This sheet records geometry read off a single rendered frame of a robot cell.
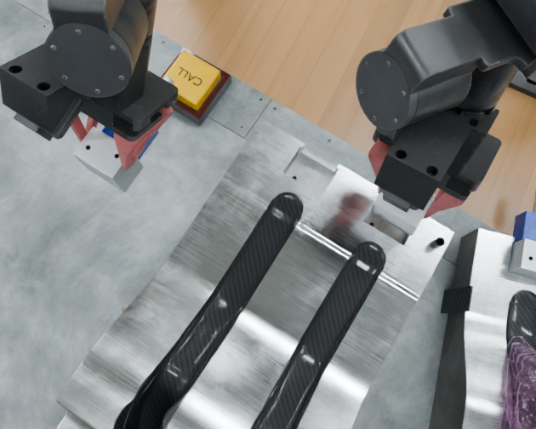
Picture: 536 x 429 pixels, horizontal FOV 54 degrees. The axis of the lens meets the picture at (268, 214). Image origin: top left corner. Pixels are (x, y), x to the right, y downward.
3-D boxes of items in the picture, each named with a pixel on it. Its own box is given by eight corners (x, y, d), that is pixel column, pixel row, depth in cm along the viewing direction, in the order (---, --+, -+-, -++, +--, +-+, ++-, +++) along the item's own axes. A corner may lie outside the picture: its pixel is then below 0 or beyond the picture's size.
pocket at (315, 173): (299, 153, 65) (303, 141, 62) (336, 174, 65) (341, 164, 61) (281, 182, 64) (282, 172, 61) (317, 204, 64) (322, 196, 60)
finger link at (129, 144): (125, 197, 52) (134, 126, 45) (67, 160, 53) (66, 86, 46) (165, 160, 56) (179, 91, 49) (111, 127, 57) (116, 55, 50)
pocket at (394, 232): (374, 197, 64) (382, 188, 61) (413, 220, 64) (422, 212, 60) (356, 228, 63) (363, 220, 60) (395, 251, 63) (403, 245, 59)
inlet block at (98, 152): (155, 79, 61) (145, 55, 56) (191, 100, 60) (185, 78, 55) (88, 170, 58) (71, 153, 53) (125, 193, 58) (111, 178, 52)
